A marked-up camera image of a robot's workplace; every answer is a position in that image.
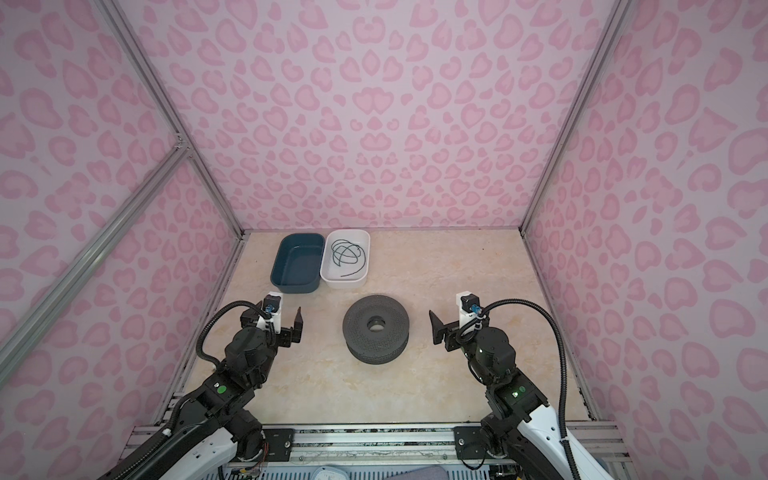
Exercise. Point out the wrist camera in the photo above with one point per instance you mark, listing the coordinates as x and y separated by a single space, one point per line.
269 317
469 308

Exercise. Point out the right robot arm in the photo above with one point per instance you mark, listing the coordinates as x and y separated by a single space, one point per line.
523 426

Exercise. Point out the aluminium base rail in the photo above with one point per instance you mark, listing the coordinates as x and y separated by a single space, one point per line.
370 451

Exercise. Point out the white plastic bin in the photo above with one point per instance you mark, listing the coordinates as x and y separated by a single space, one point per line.
346 259

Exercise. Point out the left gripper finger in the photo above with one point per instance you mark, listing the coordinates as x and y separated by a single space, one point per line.
297 328
249 318

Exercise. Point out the dark grey spool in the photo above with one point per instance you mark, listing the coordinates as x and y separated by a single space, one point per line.
376 329

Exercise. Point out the dark teal plastic bin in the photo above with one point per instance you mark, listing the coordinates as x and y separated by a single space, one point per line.
296 268

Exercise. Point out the diagonal aluminium frame bar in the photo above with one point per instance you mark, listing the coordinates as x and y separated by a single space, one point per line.
40 318

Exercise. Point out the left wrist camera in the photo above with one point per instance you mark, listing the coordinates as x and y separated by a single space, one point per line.
269 317

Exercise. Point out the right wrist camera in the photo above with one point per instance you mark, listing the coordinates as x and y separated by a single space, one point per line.
469 308

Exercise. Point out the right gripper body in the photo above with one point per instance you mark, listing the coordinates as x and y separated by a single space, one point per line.
451 332

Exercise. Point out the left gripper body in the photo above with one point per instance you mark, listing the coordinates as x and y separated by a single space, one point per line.
284 338

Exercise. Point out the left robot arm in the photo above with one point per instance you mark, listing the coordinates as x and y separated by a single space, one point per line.
210 426

